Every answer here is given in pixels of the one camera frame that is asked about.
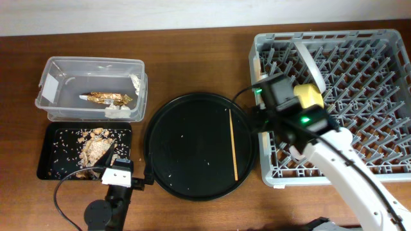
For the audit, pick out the white label on bin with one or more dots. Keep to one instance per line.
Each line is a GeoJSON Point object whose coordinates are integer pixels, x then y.
{"type": "Point", "coordinates": [50, 88]}

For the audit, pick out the grey-green plate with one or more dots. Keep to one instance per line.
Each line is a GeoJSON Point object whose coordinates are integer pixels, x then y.
{"type": "Point", "coordinates": [305, 55]}

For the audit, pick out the clear plastic bin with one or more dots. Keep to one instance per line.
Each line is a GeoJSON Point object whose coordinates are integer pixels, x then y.
{"type": "Point", "coordinates": [78, 75]}

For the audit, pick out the crumpled white tissue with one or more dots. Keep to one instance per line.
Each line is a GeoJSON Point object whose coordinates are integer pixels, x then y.
{"type": "Point", "coordinates": [117, 112]}

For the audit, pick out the yellow bowl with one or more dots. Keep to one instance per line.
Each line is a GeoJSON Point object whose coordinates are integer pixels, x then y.
{"type": "Point", "coordinates": [308, 95]}

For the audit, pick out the wooden chopstick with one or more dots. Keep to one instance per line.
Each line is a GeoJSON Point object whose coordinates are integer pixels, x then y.
{"type": "Point", "coordinates": [233, 146]}
{"type": "Point", "coordinates": [259, 76]}

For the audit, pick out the gold foil wrapper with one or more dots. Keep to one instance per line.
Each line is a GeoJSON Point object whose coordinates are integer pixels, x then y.
{"type": "Point", "coordinates": [106, 98]}

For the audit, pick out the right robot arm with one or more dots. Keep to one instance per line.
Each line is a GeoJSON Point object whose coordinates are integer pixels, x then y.
{"type": "Point", "coordinates": [312, 134]}

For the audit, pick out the grey dishwasher rack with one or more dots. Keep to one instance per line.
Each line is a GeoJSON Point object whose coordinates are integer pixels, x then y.
{"type": "Point", "coordinates": [367, 77]}

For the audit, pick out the black rectangular tray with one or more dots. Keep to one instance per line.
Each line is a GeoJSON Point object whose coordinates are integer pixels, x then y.
{"type": "Point", "coordinates": [64, 141]}

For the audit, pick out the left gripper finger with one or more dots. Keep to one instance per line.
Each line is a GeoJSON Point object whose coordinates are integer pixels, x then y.
{"type": "Point", "coordinates": [105, 159]}
{"type": "Point", "coordinates": [148, 170]}

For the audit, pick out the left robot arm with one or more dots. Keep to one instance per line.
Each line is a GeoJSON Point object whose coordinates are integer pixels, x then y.
{"type": "Point", "coordinates": [110, 213]}

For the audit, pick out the pile of food scraps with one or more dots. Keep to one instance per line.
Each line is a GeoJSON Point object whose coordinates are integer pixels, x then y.
{"type": "Point", "coordinates": [94, 144]}

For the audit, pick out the round black tray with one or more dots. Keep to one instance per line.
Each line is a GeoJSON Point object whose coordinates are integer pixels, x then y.
{"type": "Point", "coordinates": [189, 139]}

